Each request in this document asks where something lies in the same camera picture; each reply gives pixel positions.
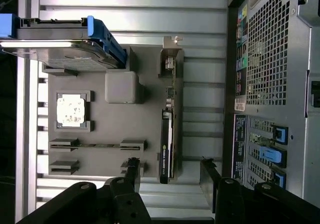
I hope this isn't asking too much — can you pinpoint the grey parts rack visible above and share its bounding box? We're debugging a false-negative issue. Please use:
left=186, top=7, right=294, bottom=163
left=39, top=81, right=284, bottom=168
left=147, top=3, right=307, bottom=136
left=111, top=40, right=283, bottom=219
left=41, top=46, right=185, bottom=185

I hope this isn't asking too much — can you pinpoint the silver CPU chip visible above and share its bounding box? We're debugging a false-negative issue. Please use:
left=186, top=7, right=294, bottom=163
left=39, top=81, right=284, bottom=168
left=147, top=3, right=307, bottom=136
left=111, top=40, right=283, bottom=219
left=56, top=97, right=85, bottom=127

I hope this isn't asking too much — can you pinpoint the open black PC case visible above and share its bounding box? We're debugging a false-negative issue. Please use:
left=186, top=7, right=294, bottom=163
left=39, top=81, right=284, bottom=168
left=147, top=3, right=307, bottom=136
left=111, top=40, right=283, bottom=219
left=222, top=0, right=320, bottom=204

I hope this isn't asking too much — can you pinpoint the hard disk with blue caddy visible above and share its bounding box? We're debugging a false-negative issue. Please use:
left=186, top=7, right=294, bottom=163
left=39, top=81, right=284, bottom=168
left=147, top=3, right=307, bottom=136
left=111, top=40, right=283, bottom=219
left=0, top=13, right=126, bottom=71

